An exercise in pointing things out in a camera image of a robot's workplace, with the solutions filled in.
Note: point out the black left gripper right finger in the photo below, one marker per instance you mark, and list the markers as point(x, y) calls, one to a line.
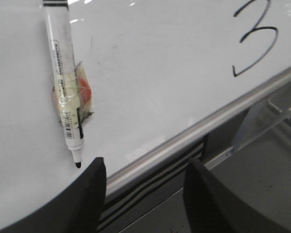
point(248, 199)

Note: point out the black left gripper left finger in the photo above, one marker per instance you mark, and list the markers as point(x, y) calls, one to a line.
point(63, 201)

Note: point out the white whiteboard with aluminium frame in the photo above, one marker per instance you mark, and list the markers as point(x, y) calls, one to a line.
point(156, 68)

